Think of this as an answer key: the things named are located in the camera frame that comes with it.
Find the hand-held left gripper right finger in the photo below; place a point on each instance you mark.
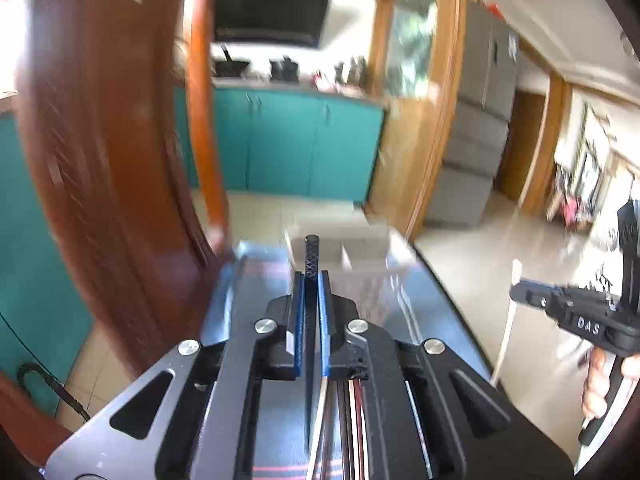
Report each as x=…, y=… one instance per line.
x=325, y=330

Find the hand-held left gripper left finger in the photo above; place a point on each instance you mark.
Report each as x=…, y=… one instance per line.
x=299, y=330

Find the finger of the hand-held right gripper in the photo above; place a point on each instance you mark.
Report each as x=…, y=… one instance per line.
x=532, y=294

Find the white chopstick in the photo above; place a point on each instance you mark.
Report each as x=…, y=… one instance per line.
x=506, y=330
x=320, y=415

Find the black chopstick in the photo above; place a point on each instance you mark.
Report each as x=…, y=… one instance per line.
x=311, y=265

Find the white utensil holder basket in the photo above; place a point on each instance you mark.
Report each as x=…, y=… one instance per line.
x=370, y=250

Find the dark red chopstick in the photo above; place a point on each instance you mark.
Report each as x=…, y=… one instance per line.
x=345, y=435
x=361, y=435

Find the person's right hand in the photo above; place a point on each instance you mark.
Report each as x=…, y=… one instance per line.
x=595, y=385

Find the teal base cabinets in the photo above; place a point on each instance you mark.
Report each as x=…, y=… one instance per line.
x=300, y=145

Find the grey refrigerator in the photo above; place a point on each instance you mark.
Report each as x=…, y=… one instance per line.
x=475, y=110

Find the wooden glass sliding door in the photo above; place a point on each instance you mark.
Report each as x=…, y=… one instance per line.
x=425, y=85

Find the red kitchen container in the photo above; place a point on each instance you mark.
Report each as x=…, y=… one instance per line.
x=318, y=80

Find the black cooking pot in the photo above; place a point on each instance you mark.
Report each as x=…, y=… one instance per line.
x=285, y=70

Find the wooden chair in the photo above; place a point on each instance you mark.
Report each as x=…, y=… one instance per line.
x=25, y=420
x=100, y=160

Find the black wok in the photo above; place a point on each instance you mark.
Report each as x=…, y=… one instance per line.
x=231, y=66

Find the black range hood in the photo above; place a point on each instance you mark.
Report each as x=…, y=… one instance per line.
x=270, y=10

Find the wooden doorway frame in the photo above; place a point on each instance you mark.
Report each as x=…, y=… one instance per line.
x=545, y=150

